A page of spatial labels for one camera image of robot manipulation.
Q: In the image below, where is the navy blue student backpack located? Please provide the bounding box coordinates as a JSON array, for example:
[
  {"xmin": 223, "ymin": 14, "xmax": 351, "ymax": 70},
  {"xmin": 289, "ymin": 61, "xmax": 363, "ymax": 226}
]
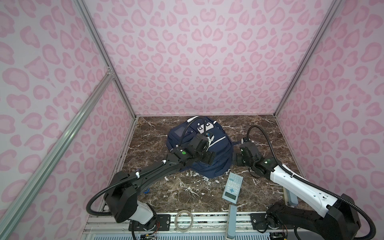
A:
[{"xmin": 166, "ymin": 116, "xmax": 243, "ymax": 179}]

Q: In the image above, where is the light green calculator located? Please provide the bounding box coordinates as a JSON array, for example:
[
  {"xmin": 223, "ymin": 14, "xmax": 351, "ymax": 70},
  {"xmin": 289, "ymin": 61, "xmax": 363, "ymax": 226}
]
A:
[{"xmin": 222, "ymin": 173, "xmax": 243, "ymax": 205}]

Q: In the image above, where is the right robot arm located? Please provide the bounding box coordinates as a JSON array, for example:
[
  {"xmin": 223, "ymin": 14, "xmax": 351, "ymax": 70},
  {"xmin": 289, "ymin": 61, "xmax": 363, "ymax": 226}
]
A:
[{"xmin": 234, "ymin": 142, "xmax": 361, "ymax": 240}]

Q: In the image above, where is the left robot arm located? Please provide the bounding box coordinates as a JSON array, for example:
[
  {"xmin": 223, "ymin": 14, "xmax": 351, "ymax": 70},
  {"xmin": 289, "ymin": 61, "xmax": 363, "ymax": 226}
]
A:
[{"xmin": 104, "ymin": 134, "xmax": 216, "ymax": 226}]

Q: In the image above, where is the teal pencil pouch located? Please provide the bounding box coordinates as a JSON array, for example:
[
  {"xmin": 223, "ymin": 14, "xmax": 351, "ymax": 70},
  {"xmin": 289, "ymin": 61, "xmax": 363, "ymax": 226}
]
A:
[{"xmin": 283, "ymin": 188, "xmax": 299, "ymax": 208}]

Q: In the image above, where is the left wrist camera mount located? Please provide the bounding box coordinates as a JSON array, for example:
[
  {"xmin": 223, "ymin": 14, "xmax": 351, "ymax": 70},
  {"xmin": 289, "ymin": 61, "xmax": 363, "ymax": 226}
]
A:
[{"xmin": 205, "ymin": 131, "xmax": 215, "ymax": 147}]

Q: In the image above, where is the black corrugated cable right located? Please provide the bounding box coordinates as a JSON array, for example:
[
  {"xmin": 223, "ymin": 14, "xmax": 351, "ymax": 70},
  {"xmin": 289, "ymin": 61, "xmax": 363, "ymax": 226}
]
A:
[{"xmin": 245, "ymin": 125, "xmax": 377, "ymax": 240}]

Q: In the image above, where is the black corrugated cable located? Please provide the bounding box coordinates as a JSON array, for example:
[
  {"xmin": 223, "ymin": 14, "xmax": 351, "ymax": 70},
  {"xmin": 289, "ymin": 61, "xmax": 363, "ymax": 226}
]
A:
[
  {"xmin": 245, "ymin": 125, "xmax": 377, "ymax": 240},
  {"xmin": 86, "ymin": 116, "xmax": 208, "ymax": 217}
]

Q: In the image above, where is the coiled white cable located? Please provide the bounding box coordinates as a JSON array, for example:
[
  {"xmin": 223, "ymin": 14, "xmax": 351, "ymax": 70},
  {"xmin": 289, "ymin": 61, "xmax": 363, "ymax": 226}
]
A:
[{"xmin": 174, "ymin": 210, "xmax": 194, "ymax": 233}]

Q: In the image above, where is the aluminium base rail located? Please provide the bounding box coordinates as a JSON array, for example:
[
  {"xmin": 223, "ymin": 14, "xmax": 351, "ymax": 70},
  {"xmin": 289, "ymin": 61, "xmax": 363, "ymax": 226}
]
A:
[{"xmin": 80, "ymin": 210, "xmax": 343, "ymax": 240}]

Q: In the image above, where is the grey-blue bar on rail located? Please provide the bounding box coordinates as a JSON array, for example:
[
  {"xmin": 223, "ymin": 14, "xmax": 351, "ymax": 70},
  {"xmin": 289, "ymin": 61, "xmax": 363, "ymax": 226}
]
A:
[{"xmin": 226, "ymin": 205, "xmax": 237, "ymax": 240}]

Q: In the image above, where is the black corrugated cable left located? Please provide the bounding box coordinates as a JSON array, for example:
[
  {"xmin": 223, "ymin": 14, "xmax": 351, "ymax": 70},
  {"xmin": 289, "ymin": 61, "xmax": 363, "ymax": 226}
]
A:
[{"xmin": 86, "ymin": 116, "xmax": 208, "ymax": 217}]

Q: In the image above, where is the aluminium frame strut left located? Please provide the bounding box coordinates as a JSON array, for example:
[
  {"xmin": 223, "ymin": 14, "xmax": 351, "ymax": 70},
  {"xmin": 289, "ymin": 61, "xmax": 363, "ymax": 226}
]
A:
[{"xmin": 1, "ymin": 73, "xmax": 114, "ymax": 240}]

